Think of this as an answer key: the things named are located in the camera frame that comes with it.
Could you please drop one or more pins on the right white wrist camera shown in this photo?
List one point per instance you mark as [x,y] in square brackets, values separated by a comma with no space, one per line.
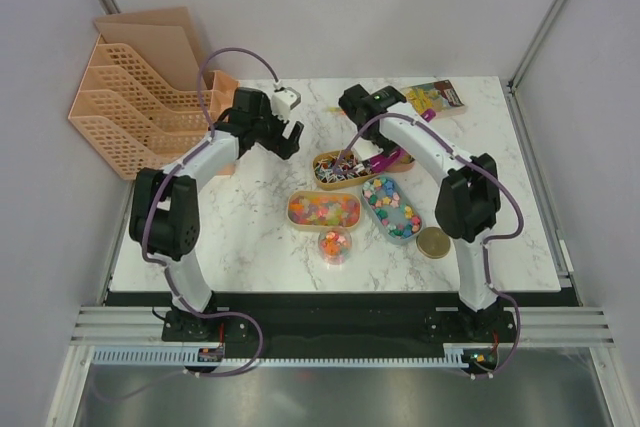
[364,149]

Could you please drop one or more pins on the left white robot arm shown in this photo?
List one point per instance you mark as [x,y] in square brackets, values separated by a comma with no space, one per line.
[165,217]

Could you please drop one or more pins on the peach plastic file organizer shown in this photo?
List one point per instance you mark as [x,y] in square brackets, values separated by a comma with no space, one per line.
[140,100]

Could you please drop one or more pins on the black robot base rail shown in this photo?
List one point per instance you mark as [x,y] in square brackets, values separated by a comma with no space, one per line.
[340,322]

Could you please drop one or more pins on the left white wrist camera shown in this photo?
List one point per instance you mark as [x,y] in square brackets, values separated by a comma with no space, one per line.
[283,101]

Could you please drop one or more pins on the yellow picture book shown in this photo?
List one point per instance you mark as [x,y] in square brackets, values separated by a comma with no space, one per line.
[437,99]

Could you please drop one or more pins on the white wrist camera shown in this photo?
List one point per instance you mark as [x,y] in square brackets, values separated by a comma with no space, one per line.
[283,101]
[364,149]

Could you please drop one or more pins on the tan tray of star gummies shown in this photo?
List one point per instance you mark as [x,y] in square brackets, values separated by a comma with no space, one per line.
[318,210]

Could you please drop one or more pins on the gold round jar lid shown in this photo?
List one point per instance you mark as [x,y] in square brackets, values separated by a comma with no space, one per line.
[433,243]

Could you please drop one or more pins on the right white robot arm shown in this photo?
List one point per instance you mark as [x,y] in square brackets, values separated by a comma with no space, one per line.
[467,202]

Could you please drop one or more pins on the white slotted cable duct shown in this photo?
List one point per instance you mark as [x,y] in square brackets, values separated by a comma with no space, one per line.
[214,354]

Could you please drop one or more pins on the magenta plastic scoop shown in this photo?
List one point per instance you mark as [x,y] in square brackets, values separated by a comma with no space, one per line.
[374,162]

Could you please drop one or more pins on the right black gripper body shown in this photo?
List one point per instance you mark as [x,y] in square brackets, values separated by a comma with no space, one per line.
[383,143]

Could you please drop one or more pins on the blue tray of pastel candies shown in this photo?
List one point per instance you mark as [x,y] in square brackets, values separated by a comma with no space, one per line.
[391,210]

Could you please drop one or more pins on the tan tray of lollipops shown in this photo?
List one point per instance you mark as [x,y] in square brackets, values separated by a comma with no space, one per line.
[331,173]

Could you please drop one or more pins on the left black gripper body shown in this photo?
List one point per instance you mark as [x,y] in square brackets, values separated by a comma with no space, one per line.
[270,132]

